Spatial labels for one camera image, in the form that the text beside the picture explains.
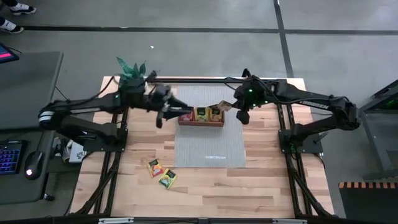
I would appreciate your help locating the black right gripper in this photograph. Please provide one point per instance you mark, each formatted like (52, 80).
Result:
(250, 96)

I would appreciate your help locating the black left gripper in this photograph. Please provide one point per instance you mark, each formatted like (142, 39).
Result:
(160, 98)

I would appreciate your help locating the orange mango tea packet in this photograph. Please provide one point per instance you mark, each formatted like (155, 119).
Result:
(155, 168)
(216, 115)
(224, 105)

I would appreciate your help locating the red foil tea packet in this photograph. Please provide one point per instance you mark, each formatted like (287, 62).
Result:
(187, 116)

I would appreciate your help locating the green lemon lime tea packet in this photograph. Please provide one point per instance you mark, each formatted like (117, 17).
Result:
(202, 114)
(168, 179)

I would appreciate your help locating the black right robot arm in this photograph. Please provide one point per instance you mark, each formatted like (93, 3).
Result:
(311, 102)

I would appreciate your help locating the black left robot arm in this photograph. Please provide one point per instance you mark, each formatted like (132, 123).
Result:
(93, 105)

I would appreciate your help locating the wooden three-compartment tray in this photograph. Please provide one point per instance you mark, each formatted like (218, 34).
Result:
(200, 124)

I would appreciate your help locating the grey woven placemat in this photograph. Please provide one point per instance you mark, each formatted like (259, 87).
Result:
(211, 143)

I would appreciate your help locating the green snake plant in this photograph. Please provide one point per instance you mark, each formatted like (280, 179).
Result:
(133, 73)

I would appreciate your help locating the dark metal rack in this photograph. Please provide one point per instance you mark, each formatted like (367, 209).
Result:
(373, 124)

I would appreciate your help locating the dark grey desk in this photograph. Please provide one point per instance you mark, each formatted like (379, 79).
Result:
(28, 93)

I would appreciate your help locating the black computer mouse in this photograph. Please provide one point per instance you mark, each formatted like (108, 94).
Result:
(32, 163)

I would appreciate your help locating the black panel with striped edge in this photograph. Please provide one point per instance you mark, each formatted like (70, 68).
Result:
(370, 205)

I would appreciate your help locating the backlit computer keyboard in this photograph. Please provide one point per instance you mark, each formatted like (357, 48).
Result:
(9, 158)

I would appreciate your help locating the lit tablet screen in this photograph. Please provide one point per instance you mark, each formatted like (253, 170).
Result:
(6, 55)

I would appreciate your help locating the person's foot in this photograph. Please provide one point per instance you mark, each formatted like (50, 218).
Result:
(21, 8)
(11, 26)

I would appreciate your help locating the black aluminium rig frame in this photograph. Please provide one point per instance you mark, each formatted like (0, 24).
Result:
(192, 80)

